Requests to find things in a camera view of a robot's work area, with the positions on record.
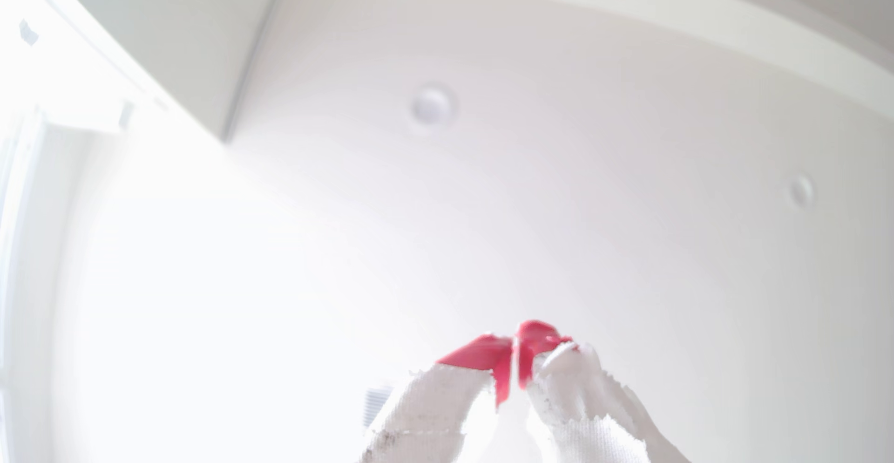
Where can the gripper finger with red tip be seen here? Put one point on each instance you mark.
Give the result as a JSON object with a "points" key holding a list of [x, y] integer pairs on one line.
{"points": [[426, 407], [580, 407]]}

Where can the white air vent grille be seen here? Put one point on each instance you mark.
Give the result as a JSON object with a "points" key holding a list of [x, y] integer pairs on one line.
{"points": [[377, 406]]}

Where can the round recessed ceiling light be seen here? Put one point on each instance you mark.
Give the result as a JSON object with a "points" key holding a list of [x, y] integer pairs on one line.
{"points": [[433, 105], [802, 190]]}

